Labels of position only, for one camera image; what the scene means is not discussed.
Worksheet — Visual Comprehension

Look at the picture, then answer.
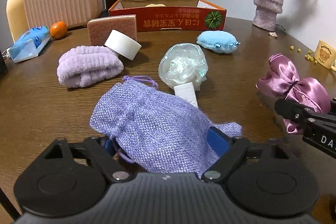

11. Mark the cream thermos bottle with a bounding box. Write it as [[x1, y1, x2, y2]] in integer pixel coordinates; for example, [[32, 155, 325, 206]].
[[6, 0, 29, 42]]

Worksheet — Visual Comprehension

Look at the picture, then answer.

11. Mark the blue plush toy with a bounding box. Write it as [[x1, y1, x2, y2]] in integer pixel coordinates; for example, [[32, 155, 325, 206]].
[[196, 30, 240, 54]]

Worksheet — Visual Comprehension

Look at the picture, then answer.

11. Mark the purple knitted pouch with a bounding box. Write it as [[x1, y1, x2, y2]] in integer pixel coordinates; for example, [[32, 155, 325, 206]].
[[90, 76, 242, 178]]

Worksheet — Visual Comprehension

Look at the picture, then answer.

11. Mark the orange fruit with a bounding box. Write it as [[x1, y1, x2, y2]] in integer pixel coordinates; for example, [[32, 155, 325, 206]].
[[49, 21, 68, 39]]

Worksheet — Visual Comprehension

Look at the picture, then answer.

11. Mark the white round foam sponge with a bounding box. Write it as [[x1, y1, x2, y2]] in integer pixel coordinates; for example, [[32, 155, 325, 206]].
[[104, 29, 142, 60]]

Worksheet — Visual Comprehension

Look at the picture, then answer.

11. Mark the pink satin bow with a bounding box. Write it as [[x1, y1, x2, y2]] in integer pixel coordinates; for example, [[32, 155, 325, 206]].
[[256, 53, 332, 134]]

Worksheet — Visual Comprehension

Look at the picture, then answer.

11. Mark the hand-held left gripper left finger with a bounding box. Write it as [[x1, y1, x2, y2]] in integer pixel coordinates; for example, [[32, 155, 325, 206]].
[[43, 136, 133, 183]]

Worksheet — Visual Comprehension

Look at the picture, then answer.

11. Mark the purple towel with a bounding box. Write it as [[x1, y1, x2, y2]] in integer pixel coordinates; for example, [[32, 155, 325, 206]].
[[57, 46, 124, 88]]

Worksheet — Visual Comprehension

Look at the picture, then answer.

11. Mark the orange cardboard box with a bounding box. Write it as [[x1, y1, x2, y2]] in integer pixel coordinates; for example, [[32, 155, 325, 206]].
[[108, 0, 227, 32]]

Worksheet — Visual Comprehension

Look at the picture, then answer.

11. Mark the yellow bear mug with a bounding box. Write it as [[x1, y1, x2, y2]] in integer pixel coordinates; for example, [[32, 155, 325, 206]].
[[314, 40, 336, 69]]

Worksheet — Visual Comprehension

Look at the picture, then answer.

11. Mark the purple textured vase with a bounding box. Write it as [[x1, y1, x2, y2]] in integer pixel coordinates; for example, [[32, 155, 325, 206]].
[[253, 0, 286, 31]]

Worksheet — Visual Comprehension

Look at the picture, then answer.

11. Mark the clear plastic shower cap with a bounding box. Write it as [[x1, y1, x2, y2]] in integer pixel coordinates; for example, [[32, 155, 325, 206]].
[[158, 43, 208, 109]]

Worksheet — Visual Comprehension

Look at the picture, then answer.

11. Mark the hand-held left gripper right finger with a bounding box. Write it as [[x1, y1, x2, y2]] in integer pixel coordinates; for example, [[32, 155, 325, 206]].
[[201, 126, 297, 183]]

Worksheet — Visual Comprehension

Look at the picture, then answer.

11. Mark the pink cleaning sponge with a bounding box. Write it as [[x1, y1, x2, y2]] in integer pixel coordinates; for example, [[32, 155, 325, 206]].
[[87, 15, 138, 46]]

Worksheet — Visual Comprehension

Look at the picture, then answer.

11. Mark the blue tissue pack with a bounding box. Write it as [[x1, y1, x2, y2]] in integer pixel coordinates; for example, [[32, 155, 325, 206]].
[[10, 26, 51, 63]]

